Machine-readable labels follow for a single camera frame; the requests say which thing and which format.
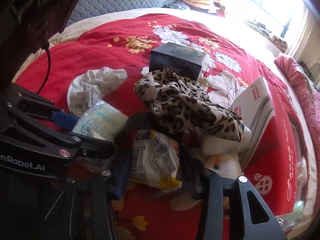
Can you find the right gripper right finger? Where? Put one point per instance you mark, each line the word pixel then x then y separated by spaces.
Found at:
pixel 249 215

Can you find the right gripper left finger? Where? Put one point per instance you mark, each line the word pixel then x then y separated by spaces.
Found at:
pixel 65 219

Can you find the white floral fabric cloth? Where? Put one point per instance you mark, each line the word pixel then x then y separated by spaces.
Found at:
pixel 92 86

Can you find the pale green tissue packet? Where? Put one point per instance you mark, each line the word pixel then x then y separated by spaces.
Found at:
pixel 101 121

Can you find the green sponge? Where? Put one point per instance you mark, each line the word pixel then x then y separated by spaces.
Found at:
pixel 297 212

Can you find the white packet with barcode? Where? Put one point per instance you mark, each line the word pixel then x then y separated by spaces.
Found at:
pixel 155 161

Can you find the leopard print cloth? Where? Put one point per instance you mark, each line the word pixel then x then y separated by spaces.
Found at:
pixel 180 103

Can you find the white duck plush toy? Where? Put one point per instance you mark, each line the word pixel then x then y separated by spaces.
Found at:
pixel 226 165

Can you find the red flat gift box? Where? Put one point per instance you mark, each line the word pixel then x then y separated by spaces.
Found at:
pixel 270 161

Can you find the pink quilted duvet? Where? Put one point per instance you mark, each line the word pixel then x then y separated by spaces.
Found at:
pixel 307 96

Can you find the red floral bed cover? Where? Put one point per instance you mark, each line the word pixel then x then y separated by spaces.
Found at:
pixel 127 44

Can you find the dark grey square box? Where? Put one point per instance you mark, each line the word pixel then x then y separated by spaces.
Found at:
pixel 184 61

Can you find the stack of folded blankets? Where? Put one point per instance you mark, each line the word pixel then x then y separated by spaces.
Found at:
pixel 209 6

